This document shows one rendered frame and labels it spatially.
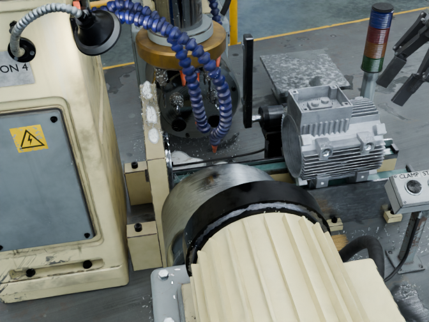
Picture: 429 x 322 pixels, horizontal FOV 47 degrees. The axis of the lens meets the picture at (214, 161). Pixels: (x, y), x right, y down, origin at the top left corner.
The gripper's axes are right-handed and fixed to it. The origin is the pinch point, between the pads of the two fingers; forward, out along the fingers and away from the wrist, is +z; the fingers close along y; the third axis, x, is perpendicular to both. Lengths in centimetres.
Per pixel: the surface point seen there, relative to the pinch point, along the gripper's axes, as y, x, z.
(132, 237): 8, -38, 55
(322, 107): -4.7, -8.7, 13.3
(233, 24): -250, 57, 74
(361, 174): 3.4, 6.1, 21.9
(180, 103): -23, -32, 35
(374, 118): -2.6, 3.5, 10.1
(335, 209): 1.7, 8.6, 34.6
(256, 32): -289, 93, 82
